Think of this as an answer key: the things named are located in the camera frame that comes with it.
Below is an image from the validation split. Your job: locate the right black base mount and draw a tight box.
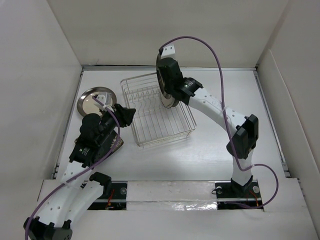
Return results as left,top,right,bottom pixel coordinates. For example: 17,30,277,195
211,180,263,210

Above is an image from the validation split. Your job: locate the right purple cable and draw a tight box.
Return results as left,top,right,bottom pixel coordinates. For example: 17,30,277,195
159,36,280,209

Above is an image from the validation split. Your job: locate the wire dish rack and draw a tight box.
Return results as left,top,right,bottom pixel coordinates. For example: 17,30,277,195
120,73,197,148

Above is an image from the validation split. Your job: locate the black square floral plate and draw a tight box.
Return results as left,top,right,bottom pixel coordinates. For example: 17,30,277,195
73,130,124,158

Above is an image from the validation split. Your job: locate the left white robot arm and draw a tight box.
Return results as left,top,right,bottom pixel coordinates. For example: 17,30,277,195
23,103,136,240

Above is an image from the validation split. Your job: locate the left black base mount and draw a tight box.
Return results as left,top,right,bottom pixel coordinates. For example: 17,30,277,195
88,181,128,211

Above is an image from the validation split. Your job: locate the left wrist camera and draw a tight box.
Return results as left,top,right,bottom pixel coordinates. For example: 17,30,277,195
93,92,113,106

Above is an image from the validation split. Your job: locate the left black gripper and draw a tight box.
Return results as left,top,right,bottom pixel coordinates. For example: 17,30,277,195
97,103,135,145

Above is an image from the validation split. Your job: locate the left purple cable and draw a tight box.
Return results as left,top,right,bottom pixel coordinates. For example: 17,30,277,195
23,96,121,240

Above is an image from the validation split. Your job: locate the purple cable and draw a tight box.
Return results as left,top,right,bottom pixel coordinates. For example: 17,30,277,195
159,36,280,209
23,96,121,240

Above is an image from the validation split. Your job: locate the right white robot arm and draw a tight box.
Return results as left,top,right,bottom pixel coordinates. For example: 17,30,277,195
156,56,259,197

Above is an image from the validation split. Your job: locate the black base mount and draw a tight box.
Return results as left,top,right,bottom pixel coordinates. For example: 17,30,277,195
88,181,128,211
211,180,263,210

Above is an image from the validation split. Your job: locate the black striped rim plate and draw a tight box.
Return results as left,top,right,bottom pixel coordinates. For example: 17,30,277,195
156,54,179,109

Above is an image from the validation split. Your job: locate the brown rim cream plate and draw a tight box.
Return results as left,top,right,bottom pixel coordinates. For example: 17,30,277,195
76,86,117,117

